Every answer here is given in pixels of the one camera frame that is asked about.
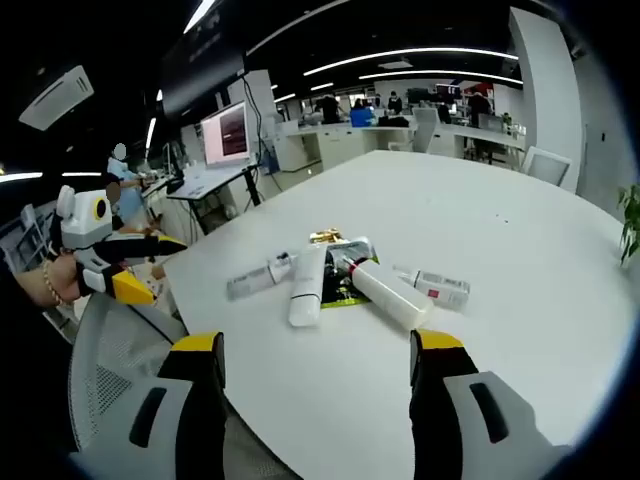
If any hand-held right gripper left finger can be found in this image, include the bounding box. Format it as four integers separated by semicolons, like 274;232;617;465
67;330;227;480

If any gold skincare packet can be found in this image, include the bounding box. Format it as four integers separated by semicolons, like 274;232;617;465
308;227;346;246

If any ceiling air conditioner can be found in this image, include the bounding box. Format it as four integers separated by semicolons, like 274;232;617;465
18;64;96;132

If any large black wall screen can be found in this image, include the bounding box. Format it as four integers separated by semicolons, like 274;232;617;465
160;10;247;122

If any cream skincare bottle red collar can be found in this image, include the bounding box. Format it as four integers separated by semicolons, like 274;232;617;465
348;263;435;330

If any person's left hand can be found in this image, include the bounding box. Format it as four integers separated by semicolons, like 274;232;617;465
47;252;87;304

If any white chair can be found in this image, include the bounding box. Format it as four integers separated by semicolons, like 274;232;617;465
411;106;440;153
521;145;573;187

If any white counter row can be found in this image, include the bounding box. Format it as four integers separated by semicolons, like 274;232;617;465
273;121;527;173

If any green potted plant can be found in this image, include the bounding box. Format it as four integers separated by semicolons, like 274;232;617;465
616;183;640;265

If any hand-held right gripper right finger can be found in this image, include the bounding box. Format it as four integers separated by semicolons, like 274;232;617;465
408;328;571;480

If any black cable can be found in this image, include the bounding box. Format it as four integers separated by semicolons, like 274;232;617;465
241;74;284;193

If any standing desk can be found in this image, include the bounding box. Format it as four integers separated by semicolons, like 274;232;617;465
165;160;263;235

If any clear skincare bottle white label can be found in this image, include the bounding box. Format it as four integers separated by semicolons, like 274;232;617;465
226;252;299;301

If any white skincare tube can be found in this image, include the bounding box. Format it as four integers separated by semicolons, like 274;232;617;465
288;245;335;329

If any beaded bracelet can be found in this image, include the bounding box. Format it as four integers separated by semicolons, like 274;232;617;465
41;258;65;307

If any grey mesh office chair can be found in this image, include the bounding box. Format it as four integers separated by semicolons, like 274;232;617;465
67;292;301;480

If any clear skincare bottle red label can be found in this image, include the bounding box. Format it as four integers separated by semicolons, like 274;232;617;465
392;264;472;312

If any black green skincare packet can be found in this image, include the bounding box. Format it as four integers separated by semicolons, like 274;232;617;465
319;235;381;309

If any computer monitor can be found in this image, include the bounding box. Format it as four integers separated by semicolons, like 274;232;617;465
199;100;252;168

